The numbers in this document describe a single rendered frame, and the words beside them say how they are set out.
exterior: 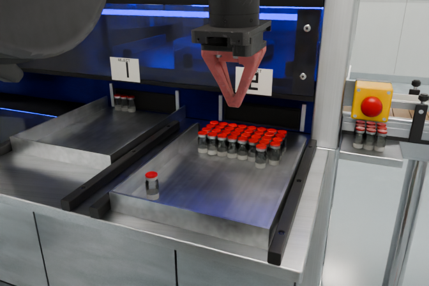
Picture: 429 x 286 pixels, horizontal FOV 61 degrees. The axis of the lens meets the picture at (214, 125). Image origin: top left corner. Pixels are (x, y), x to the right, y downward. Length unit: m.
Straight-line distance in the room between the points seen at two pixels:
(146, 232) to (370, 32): 5.02
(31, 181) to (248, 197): 0.40
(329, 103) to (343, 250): 1.28
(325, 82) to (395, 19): 4.63
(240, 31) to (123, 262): 1.03
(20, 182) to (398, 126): 0.81
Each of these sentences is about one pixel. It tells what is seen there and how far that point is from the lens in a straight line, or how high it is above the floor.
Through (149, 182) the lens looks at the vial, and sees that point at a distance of 0.62.
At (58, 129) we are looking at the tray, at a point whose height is 0.88.
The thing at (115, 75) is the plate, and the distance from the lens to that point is 1.00.
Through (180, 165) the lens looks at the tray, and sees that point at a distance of 0.75.
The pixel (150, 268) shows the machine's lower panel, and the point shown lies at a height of 0.39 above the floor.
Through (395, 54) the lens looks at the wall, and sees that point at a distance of 5.47.
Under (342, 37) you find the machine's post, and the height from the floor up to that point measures 1.12.
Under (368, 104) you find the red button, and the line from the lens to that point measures 0.78.
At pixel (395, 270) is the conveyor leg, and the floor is 0.49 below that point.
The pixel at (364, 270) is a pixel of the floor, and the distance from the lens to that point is 1.93.
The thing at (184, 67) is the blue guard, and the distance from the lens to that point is 0.89.
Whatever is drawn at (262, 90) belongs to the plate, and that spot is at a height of 1.00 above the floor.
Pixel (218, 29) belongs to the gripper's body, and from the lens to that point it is 0.40.
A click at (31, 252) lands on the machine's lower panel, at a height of 0.30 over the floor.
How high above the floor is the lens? 1.22
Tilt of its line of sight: 21 degrees down
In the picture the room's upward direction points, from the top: straight up
